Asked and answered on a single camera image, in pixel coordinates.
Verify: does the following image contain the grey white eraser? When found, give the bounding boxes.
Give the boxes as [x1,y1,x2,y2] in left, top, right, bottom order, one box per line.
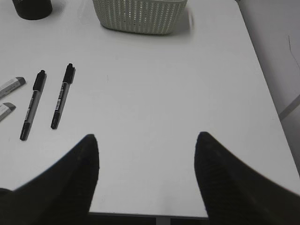
[0,77,26,99]
[0,102,16,121]

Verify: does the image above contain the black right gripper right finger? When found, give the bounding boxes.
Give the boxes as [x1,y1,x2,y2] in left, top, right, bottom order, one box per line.
[195,132,300,225]

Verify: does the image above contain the black mesh pen holder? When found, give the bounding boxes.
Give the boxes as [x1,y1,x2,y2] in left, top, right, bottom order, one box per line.
[12,0,53,20]

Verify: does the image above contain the black marker pen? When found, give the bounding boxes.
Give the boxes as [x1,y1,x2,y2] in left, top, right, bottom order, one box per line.
[20,70,47,141]
[51,63,75,129]

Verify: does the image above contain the light green plastic basket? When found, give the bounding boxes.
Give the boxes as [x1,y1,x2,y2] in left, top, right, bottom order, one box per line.
[93,0,187,35]

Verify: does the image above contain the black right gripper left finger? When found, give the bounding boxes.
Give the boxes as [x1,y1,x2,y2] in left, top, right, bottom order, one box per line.
[0,134,99,225]

